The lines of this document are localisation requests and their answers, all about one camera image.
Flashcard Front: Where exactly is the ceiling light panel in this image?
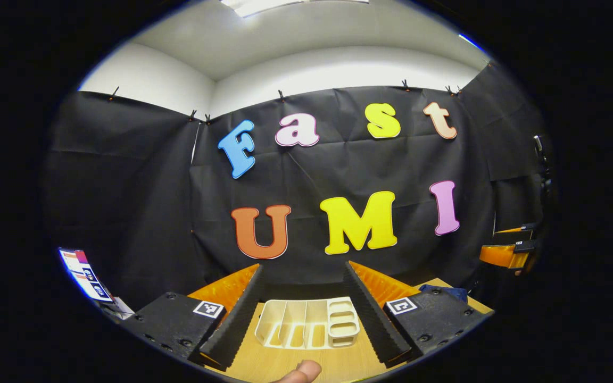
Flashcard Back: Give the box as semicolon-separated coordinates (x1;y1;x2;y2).
220;0;369;18

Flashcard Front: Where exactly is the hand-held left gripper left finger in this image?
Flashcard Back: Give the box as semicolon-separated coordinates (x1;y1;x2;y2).
125;263;264;372

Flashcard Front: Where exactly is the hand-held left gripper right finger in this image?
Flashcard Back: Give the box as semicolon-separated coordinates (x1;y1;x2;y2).
344;261;493;368

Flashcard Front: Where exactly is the white plastic bookshelf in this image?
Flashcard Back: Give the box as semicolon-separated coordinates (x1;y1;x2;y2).
255;297;361;350

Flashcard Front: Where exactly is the blue schoolbag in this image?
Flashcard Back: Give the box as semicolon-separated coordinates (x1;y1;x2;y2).
418;284;469;304

